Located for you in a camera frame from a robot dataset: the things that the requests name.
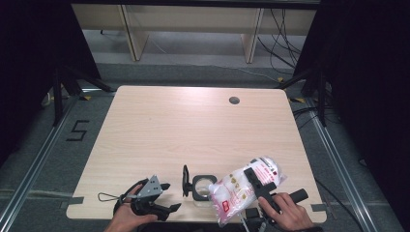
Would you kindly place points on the person's left hand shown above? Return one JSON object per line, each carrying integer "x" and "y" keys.
{"x": 124, "y": 220}

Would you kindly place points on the person's right hand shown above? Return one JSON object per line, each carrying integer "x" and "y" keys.
{"x": 290, "y": 216}

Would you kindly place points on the grey round table grommet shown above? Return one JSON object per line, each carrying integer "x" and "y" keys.
{"x": 234, "y": 100}

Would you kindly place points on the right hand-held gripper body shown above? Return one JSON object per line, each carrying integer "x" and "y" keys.
{"x": 298, "y": 195}

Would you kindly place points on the grey tape strip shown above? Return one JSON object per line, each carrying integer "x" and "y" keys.
{"x": 72, "y": 202}
{"x": 319, "y": 207}

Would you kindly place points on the yellow tape piece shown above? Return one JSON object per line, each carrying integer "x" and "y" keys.
{"x": 298, "y": 100}
{"x": 85, "y": 97}

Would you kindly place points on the black metal stand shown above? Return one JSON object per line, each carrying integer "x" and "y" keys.
{"x": 320, "y": 96}
{"x": 58, "y": 96}

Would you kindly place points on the beige wooden desk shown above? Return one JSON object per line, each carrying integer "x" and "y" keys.
{"x": 193, "y": 17}

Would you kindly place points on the black curtain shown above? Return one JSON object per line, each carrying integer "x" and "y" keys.
{"x": 29, "y": 64}
{"x": 370, "y": 80}

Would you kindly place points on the red and white sugar bag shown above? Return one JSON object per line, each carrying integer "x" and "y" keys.
{"x": 235, "y": 193}

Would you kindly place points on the aluminium floor rail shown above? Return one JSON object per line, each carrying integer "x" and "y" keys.
{"x": 35, "y": 166}
{"x": 338, "y": 164}

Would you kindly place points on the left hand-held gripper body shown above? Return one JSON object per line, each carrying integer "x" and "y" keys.
{"x": 150, "y": 188}

